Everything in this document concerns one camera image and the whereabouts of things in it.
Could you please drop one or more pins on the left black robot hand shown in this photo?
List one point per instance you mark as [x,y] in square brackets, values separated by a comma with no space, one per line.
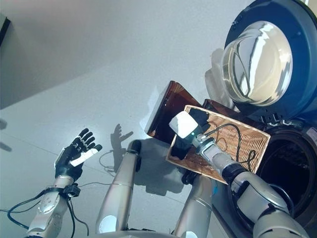
[71,158]

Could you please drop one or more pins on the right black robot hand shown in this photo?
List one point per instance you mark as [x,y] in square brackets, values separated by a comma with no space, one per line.
[183,124]

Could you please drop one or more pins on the black cloth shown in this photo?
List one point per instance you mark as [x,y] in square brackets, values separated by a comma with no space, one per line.
[180,148]

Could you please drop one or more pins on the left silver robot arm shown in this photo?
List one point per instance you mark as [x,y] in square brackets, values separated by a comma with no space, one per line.
[47,205]

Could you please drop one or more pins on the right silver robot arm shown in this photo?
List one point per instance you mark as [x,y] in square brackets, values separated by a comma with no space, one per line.
[260,198]

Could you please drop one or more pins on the dark grey washing machine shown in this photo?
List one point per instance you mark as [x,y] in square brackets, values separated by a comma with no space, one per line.
[292,161]

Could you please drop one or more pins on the brown wooden stool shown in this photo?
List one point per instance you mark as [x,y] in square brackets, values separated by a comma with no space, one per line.
[175,99]

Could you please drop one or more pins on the right black robot foot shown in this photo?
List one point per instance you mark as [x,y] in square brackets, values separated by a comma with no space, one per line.
[189,178]

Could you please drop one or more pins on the left silver robot leg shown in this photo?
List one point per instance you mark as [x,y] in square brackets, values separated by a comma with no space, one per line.
[119,188]

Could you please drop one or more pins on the silver robot leg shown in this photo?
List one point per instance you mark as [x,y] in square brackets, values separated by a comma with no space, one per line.
[195,208]
[119,188]

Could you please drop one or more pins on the rectangular wicker basket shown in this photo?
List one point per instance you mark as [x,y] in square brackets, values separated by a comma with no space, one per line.
[247,143]

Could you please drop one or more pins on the right silver robot leg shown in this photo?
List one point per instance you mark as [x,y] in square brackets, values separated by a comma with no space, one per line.
[195,208]

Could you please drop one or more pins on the round glass washer door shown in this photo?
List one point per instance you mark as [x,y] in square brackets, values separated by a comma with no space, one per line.
[257,62]

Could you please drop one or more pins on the grey robot torso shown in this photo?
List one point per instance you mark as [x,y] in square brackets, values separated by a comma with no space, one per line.
[138,234]

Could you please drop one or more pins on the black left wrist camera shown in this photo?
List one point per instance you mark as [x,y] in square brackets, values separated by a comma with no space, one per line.
[73,191]

